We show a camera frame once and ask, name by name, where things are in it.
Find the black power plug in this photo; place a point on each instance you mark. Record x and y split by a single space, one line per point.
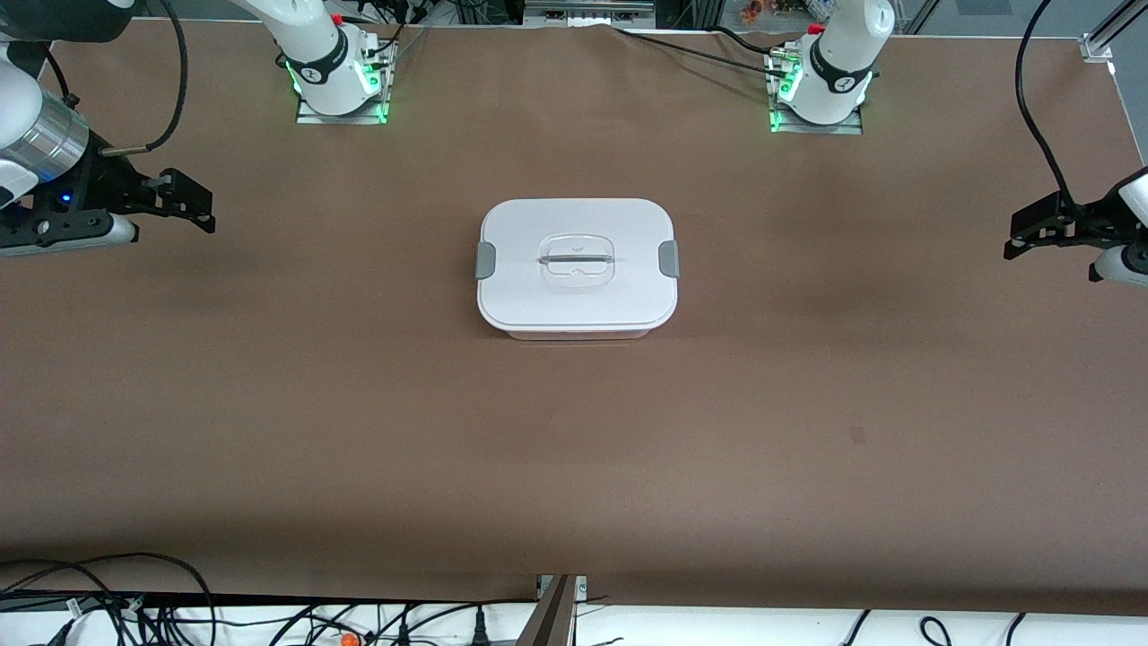
480 630

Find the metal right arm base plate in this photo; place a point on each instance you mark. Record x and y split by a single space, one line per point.
341 117

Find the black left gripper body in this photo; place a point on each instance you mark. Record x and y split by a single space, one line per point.
1082 219

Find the brown table cover sheet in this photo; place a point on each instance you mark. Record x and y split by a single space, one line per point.
574 467

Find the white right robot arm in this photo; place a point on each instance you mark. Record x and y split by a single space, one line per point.
323 54

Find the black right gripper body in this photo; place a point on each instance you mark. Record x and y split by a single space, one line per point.
100 186

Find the aluminium profile post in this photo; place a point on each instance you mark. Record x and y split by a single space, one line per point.
549 619

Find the grey metal fixture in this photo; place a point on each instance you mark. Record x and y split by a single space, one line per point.
587 11

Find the white box lid grey clips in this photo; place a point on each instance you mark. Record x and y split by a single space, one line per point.
574 296

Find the aluminium frame profile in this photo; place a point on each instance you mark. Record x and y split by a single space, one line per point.
1108 36

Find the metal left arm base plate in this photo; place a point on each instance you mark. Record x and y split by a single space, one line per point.
847 128

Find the translucent plastic box base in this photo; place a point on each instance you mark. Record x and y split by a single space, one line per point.
574 335

